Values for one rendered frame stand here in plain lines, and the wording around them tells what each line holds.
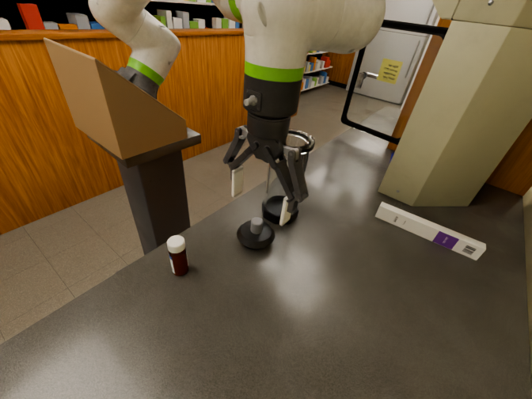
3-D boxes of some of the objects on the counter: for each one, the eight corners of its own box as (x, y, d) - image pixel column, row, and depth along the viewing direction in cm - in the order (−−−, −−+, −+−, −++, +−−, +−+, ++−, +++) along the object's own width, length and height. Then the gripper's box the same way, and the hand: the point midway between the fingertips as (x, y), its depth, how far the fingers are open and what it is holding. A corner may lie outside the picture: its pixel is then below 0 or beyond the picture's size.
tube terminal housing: (473, 184, 96) (708, -153, 49) (461, 229, 75) (853, -287, 28) (404, 159, 107) (541, -135, 60) (377, 191, 86) (556, -221, 39)
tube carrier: (306, 209, 73) (323, 138, 60) (284, 229, 66) (298, 153, 53) (275, 193, 78) (285, 124, 65) (252, 210, 71) (257, 136, 58)
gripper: (203, 95, 48) (207, 191, 61) (323, 141, 37) (298, 245, 50) (232, 89, 53) (230, 178, 66) (345, 127, 42) (317, 226, 55)
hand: (260, 203), depth 57 cm, fingers open, 13 cm apart
